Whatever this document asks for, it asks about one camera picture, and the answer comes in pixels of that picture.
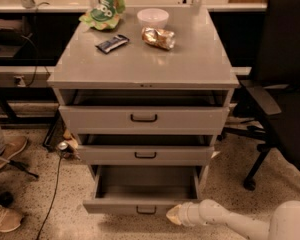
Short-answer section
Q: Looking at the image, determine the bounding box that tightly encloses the grey bottom drawer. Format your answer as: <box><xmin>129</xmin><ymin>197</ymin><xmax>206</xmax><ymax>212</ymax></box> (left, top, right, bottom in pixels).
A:
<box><xmin>83</xmin><ymin>165</ymin><xmax>201</xmax><ymax>215</ymax></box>

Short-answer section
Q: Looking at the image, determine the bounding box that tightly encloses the grey drawer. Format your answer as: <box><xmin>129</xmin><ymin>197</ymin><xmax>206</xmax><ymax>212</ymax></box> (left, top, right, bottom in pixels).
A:
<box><xmin>59</xmin><ymin>103</ymin><xmax>229</xmax><ymax>135</ymax></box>
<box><xmin>78</xmin><ymin>135</ymin><xmax>214</xmax><ymax>166</ymax></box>
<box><xmin>83</xmin><ymin>165</ymin><xmax>201</xmax><ymax>215</ymax></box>

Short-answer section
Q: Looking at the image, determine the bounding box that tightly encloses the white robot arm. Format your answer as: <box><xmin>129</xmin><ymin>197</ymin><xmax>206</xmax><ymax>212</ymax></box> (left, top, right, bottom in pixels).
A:
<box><xmin>166</xmin><ymin>199</ymin><xmax>300</xmax><ymax>240</ymax></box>

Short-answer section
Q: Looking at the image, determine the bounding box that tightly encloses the grey middle drawer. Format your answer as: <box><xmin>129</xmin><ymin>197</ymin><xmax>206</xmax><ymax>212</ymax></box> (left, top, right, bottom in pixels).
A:
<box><xmin>78</xmin><ymin>135</ymin><xmax>214</xmax><ymax>166</ymax></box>

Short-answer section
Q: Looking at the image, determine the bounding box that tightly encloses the grey metal drawer cabinet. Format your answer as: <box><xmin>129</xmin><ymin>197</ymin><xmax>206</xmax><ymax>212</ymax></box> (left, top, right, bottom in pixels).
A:
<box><xmin>47</xmin><ymin>5</ymin><xmax>240</xmax><ymax>185</ymax></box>

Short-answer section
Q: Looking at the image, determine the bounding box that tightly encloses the grey top drawer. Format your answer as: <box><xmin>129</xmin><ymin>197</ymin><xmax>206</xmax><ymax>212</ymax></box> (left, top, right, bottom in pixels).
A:
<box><xmin>59</xmin><ymin>103</ymin><xmax>229</xmax><ymax>135</ymax></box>

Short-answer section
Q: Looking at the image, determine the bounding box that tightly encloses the small silver floor object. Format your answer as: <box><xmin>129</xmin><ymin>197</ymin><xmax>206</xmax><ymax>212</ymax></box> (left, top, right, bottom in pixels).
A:
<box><xmin>57</xmin><ymin>141</ymin><xmax>69</xmax><ymax>151</ymax></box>

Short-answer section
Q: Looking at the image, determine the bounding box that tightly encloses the black tripod leg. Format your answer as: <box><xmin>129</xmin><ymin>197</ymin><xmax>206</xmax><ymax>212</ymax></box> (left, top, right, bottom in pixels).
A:
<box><xmin>0</xmin><ymin>156</ymin><xmax>39</xmax><ymax>179</ymax></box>

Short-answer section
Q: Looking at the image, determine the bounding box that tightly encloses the tan shoe lower left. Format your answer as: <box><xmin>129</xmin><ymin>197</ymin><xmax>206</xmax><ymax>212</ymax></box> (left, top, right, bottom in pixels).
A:
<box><xmin>0</xmin><ymin>205</ymin><xmax>23</xmax><ymax>233</ymax></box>

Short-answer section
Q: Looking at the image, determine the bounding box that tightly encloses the tan shoe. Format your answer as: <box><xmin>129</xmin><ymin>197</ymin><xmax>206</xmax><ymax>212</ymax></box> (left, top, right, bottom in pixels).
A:
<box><xmin>0</xmin><ymin>205</ymin><xmax>23</xmax><ymax>233</ymax></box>
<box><xmin>0</xmin><ymin>136</ymin><xmax>28</xmax><ymax>170</ymax></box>

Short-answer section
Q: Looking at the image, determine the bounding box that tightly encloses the tan shoe upper left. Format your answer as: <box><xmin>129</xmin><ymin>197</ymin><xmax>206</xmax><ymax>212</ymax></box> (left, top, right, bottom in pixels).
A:
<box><xmin>0</xmin><ymin>136</ymin><xmax>28</xmax><ymax>170</ymax></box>

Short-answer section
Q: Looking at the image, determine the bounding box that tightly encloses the crumpled gold snack bag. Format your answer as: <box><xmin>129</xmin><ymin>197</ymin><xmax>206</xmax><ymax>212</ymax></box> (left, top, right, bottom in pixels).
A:
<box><xmin>142</xmin><ymin>27</ymin><xmax>175</xmax><ymax>50</ymax></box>

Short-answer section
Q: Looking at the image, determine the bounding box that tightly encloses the dark blue snack bar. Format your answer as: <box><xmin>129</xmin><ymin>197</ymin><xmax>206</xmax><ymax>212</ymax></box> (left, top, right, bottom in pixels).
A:
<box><xmin>96</xmin><ymin>34</ymin><xmax>130</xmax><ymax>54</ymax></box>

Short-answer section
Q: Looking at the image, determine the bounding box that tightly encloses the black office chair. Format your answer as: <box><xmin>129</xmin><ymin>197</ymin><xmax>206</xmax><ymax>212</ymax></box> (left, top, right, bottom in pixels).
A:
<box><xmin>224</xmin><ymin>0</ymin><xmax>300</xmax><ymax>191</ymax></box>

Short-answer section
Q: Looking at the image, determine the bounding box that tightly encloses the white bowl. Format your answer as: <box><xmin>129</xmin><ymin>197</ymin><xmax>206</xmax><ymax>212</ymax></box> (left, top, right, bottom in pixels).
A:
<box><xmin>137</xmin><ymin>8</ymin><xmax>169</xmax><ymax>28</ymax></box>

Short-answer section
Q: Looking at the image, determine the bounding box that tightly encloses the green chip bag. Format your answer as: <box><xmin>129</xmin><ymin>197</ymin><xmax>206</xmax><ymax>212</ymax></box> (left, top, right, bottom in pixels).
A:
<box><xmin>79</xmin><ymin>0</ymin><xmax>125</xmax><ymax>31</ymax></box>

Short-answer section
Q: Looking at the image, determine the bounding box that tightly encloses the black floor cable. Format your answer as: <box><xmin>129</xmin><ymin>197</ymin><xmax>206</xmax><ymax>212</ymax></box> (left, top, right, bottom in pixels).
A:
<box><xmin>35</xmin><ymin>150</ymin><xmax>65</xmax><ymax>240</ymax></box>

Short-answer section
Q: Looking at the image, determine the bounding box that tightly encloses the black hanging cable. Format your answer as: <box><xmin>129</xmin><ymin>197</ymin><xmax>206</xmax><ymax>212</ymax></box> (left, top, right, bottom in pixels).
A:
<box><xmin>21</xmin><ymin>1</ymin><xmax>51</xmax><ymax>88</ymax></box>

